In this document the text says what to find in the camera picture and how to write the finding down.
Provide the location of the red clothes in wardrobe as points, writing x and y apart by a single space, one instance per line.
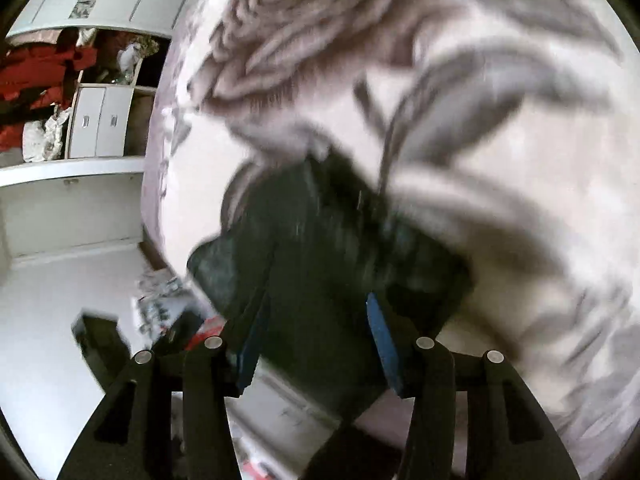
39 77

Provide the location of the black leather jacket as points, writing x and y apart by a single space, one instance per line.
312 243

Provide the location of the white wardrobe with shelves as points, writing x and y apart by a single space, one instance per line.
155 18

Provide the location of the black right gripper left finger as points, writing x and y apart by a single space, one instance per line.
128 434

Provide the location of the white drawer unit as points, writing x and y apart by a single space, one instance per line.
99 121

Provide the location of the floral grey white bedspread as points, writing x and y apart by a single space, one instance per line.
508 130

